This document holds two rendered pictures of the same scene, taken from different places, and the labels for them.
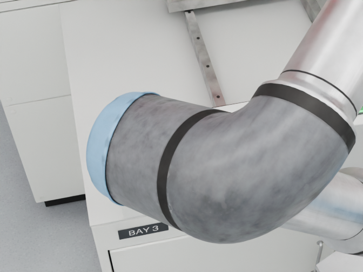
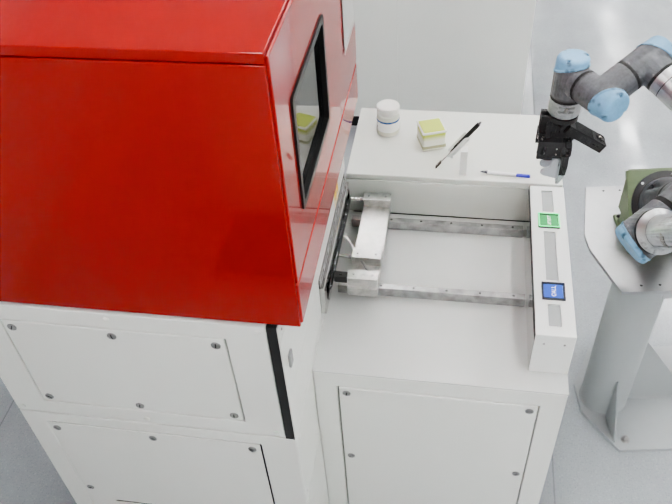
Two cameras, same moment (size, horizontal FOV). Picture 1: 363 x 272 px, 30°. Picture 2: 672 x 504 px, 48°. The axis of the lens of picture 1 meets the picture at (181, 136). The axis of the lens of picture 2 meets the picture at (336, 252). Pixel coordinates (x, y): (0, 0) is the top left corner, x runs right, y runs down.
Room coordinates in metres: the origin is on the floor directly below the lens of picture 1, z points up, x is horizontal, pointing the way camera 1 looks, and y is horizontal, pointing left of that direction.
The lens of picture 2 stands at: (0.77, 1.32, 2.35)
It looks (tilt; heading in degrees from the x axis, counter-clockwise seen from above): 44 degrees down; 291
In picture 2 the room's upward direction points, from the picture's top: 4 degrees counter-clockwise
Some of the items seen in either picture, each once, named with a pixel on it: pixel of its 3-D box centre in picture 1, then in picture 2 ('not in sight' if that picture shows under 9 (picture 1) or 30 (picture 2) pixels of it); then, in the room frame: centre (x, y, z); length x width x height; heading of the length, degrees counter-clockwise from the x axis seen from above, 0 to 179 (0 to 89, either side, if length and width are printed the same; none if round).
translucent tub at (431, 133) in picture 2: not in sight; (431, 134); (1.15, -0.54, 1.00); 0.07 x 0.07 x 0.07; 29
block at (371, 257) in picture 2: not in sight; (366, 257); (1.22, -0.08, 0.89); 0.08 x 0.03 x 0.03; 9
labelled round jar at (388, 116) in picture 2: not in sight; (388, 118); (1.30, -0.57, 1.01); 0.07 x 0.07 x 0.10
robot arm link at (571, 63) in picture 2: not in sight; (571, 76); (0.78, -0.28, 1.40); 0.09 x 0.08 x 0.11; 135
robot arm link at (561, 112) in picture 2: not in sight; (564, 106); (0.78, -0.28, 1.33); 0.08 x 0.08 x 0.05
